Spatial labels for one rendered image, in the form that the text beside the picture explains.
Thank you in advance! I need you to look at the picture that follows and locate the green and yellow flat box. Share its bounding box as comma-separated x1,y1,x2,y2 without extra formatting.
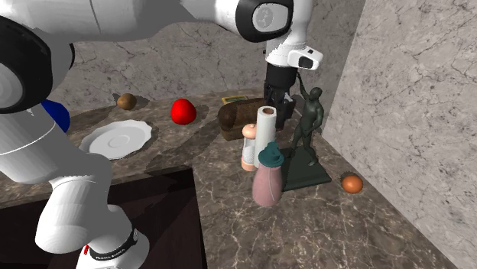
221,95,249,105

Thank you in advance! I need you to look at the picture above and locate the dark green man statue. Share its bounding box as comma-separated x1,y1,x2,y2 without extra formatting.
280,71,333,193

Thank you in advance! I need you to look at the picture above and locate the brown bread loaf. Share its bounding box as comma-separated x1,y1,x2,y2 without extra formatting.
217,97,284,141

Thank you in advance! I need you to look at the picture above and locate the white paper towel roll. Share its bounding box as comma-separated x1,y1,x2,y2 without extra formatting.
253,105,278,170

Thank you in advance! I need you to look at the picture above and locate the red apple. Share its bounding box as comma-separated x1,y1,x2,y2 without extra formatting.
170,98,198,126

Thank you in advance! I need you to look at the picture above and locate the pink bottle with teal cap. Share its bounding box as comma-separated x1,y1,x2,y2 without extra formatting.
251,141,286,208

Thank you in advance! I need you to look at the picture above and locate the orange round fruit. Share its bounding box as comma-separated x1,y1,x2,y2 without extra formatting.
341,174,365,195

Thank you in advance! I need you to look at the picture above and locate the brown round fruit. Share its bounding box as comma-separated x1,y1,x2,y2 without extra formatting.
116,92,138,111

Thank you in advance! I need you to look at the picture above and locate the white scalloped plate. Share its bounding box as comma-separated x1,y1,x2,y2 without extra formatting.
79,118,154,160

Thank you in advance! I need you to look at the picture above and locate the dark robot stand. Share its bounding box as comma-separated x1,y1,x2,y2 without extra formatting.
0,165,208,269

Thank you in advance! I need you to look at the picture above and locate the blue round object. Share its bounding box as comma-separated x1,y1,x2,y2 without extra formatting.
40,99,71,134

